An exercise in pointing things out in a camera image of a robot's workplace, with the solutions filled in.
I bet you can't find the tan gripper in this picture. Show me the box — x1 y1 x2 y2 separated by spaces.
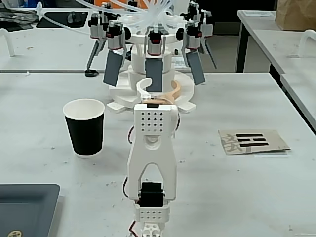
136 78 183 106

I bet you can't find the black paper cup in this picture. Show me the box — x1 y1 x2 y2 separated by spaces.
62 98 106 159

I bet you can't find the grey paddle actuator unit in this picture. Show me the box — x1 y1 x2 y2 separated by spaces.
144 26 165 92
181 21 206 86
85 12 107 71
198 9 218 70
103 20 126 87

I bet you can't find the white round machine base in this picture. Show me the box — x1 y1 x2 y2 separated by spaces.
106 32 197 114

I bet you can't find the clear tubing bundle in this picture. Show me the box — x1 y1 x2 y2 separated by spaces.
36 0 189 33

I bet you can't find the black table leg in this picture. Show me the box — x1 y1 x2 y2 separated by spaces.
236 21 250 73

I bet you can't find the orange box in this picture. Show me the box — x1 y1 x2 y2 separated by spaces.
96 0 154 8

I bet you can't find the printed cardboard card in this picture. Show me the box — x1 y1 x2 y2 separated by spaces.
218 129 291 156

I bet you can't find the black flat mat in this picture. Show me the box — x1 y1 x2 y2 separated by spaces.
36 11 89 29

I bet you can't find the white paper sheet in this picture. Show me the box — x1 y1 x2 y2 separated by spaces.
243 11 277 18

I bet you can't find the brown paper bag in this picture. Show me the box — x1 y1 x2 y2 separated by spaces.
275 0 316 31

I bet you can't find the dark crumpled bag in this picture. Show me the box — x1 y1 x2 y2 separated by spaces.
0 9 36 25

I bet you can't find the grey plastic tray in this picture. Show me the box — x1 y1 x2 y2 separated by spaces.
0 183 61 237

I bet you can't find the red black servo cable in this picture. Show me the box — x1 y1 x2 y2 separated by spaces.
126 124 136 145

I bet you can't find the white arched bracket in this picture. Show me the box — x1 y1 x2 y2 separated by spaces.
0 28 15 58
297 29 316 58

